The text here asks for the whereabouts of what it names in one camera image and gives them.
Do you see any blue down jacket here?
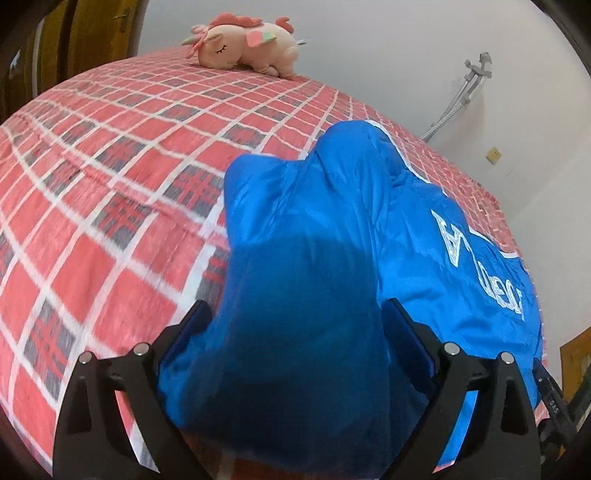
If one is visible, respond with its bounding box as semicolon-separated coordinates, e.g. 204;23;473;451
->
158;121;542;478

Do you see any red plaid bed sheet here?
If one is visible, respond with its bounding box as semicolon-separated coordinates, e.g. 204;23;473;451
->
1;49;540;473

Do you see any wooden wardrobe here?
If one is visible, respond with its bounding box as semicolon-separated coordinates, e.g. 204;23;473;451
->
560;328;591;401

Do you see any grey metal crutch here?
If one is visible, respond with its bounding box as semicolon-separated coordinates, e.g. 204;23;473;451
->
420;52;493;143

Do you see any pink unicorn plush toy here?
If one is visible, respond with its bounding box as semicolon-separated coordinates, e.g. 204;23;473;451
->
181;12;298;79

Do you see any wooden door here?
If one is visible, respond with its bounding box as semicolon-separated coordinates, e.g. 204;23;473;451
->
1;0;147;120

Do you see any yellowed wall socket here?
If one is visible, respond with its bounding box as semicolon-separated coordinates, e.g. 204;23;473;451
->
486;147;502;165

